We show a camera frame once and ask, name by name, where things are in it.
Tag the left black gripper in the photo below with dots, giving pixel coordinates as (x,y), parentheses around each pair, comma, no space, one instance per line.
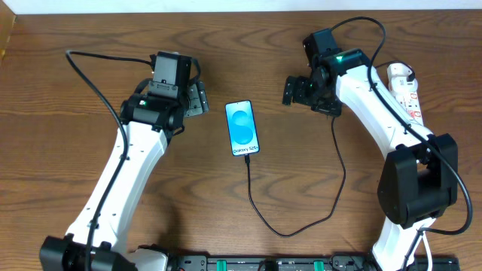
(199,100)

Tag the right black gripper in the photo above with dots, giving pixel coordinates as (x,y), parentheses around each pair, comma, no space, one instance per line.
(298,90)

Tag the blue Samsung Galaxy smartphone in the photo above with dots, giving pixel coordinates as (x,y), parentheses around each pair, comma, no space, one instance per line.
(242,128)

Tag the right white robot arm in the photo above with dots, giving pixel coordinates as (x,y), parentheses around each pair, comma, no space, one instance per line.
(416,185)

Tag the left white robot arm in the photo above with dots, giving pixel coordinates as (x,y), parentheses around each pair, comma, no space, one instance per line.
(147,121)

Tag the white USB charger plug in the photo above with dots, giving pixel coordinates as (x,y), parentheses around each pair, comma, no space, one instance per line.
(399,73)

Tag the white power strip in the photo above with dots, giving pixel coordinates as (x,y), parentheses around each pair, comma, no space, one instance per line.
(405,93)

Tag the cardboard box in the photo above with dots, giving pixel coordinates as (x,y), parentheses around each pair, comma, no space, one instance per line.
(7,21)

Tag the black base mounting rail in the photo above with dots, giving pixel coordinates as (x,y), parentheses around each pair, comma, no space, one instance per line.
(340,261)

